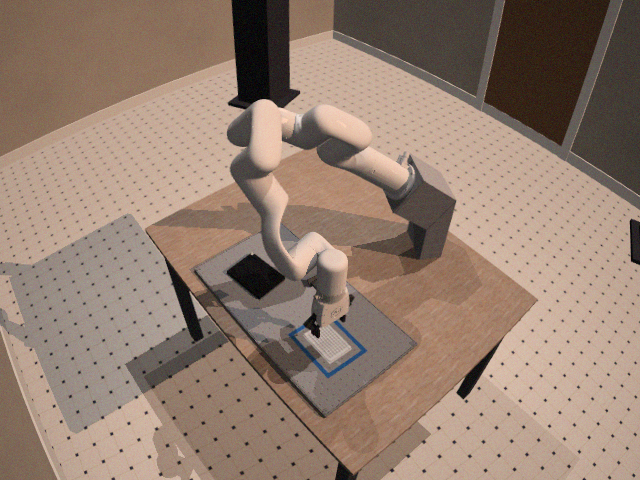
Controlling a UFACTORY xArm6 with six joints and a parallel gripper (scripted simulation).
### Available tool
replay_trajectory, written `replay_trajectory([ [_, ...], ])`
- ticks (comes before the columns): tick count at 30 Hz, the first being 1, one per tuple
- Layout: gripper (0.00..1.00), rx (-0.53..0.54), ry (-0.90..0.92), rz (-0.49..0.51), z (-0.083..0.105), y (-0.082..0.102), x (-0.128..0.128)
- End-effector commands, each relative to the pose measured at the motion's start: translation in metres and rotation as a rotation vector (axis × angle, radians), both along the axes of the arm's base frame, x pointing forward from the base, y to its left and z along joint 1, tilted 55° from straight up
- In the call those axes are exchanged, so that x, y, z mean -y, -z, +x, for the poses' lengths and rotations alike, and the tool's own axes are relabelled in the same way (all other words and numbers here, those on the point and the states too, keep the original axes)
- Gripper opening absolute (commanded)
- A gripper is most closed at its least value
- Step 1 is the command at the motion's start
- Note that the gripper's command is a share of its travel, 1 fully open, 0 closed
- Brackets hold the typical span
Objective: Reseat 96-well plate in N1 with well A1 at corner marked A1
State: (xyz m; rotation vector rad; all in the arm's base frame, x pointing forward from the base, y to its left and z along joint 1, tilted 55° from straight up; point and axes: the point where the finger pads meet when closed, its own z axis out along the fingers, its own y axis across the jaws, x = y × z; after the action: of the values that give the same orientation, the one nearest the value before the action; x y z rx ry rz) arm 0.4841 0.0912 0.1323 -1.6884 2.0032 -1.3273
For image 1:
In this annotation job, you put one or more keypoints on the blue tape outline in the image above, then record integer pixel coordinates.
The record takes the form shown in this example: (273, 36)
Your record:
(316, 362)

